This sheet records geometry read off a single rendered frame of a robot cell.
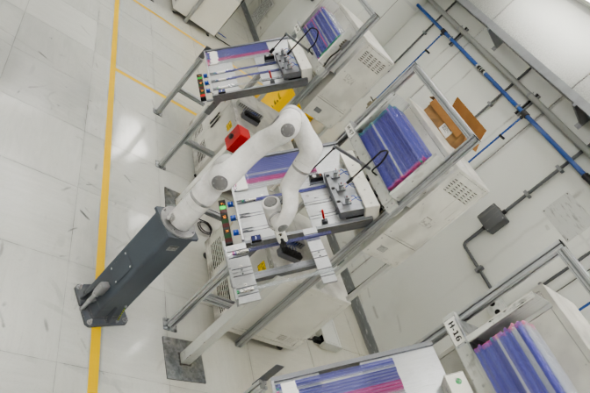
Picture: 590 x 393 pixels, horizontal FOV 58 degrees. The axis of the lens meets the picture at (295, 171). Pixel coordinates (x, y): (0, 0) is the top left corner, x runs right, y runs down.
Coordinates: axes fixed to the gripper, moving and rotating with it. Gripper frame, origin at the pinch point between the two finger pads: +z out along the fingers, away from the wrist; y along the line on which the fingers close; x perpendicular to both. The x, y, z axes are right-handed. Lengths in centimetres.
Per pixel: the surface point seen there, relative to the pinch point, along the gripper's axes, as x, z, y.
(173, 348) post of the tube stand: 74, 53, -6
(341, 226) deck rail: -32.9, 15.6, 9.4
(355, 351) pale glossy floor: -32, 193, 21
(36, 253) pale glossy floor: 122, -8, 37
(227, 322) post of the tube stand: 39, 31, -14
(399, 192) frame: -66, 1, 7
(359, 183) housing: -52, 11, 30
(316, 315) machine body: -8, 91, 6
